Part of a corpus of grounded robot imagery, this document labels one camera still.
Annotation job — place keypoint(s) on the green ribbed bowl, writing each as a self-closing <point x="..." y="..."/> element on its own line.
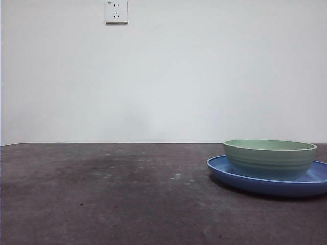
<point x="269" y="163"/>

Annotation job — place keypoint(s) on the white wall socket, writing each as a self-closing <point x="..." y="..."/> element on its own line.
<point x="116" y="12"/>

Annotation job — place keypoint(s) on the blue plate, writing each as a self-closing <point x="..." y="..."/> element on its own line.
<point x="255" y="185"/>

